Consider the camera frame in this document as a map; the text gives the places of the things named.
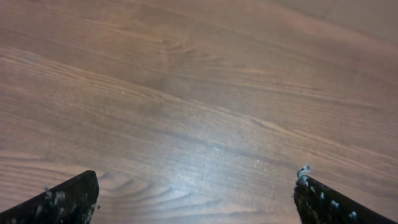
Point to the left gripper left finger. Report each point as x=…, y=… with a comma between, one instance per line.
x=71, y=202

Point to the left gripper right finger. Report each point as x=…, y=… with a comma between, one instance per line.
x=317, y=203

